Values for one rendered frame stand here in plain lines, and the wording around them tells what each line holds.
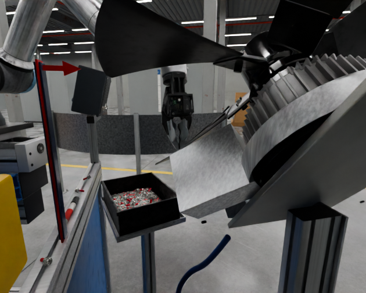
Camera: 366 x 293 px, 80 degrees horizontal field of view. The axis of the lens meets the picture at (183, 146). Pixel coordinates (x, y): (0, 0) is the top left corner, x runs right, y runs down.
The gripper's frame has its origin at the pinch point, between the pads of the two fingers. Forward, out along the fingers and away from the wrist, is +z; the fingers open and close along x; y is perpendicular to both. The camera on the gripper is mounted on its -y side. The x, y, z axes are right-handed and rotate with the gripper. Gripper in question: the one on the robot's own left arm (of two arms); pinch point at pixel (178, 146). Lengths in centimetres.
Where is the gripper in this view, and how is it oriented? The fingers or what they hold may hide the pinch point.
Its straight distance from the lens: 65.4
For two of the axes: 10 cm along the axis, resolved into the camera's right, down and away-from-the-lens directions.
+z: 0.8, 10.0, -0.6
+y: 2.3, -0.8, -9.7
